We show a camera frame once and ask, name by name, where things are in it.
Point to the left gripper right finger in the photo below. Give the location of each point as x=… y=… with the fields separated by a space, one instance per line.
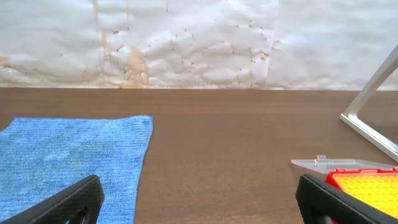
x=317 y=199

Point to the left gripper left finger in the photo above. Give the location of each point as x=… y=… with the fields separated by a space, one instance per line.
x=62 y=202

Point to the red and yellow tip box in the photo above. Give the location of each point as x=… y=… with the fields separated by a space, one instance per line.
x=367 y=189

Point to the blue cloth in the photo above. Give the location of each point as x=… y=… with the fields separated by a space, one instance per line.
x=77 y=149

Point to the white and blue stand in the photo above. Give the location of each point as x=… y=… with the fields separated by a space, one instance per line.
x=367 y=133

